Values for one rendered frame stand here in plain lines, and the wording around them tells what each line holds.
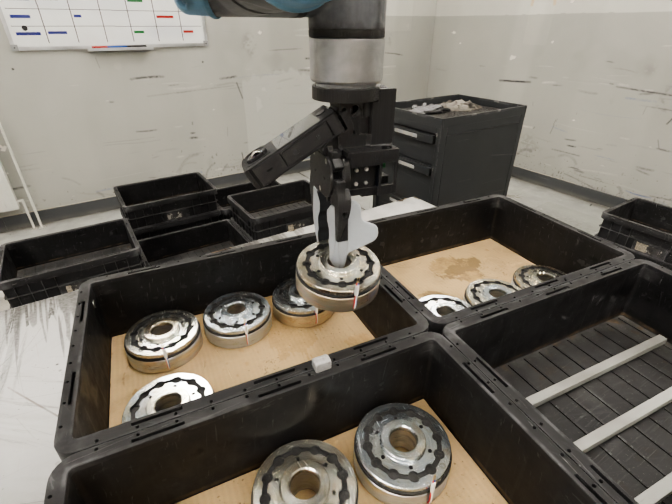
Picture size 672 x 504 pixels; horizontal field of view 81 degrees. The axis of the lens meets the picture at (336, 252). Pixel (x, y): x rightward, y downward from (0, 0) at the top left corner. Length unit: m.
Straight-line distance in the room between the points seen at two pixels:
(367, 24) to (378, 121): 0.10
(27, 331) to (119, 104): 2.52
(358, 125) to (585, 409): 0.45
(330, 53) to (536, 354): 0.50
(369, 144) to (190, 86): 3.06
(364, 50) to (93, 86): 3.03
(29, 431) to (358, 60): 0.72
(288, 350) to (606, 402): 0.43
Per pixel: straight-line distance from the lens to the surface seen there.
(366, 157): 0.44
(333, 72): 0.41
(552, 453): 0.42
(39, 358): 0.96
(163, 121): 3.45
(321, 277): 0.46
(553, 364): 0.66
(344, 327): 0.64
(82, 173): 3.47
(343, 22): 0.41
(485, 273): 0.82
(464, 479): 0.50
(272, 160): 0.42
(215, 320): 0.64
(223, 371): 0.60
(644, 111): 3.65
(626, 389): 0.68
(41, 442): 0.80
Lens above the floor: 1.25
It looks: 30 degrees down
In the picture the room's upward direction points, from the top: straight up
